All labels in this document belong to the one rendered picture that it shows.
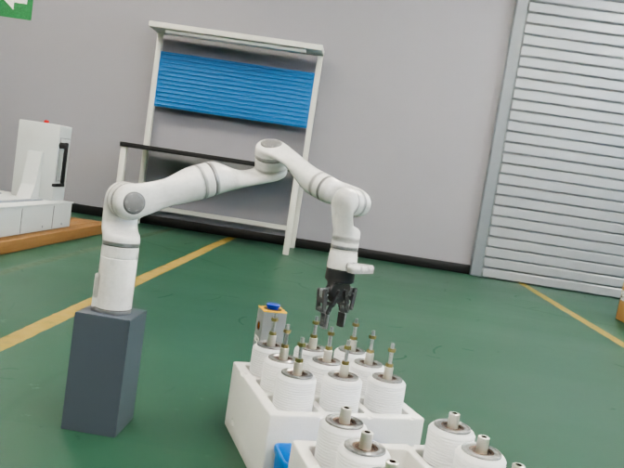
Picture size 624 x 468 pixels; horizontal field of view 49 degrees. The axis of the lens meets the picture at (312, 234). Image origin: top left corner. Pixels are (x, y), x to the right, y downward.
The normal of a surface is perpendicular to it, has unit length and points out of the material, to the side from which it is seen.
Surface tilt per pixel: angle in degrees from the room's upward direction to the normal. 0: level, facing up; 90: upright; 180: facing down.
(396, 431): 90
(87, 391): 90
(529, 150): 90
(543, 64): 90
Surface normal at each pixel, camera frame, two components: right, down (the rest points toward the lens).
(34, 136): -0.06, 0.07
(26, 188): 0.02, -0.41
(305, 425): 0.32, 0.13
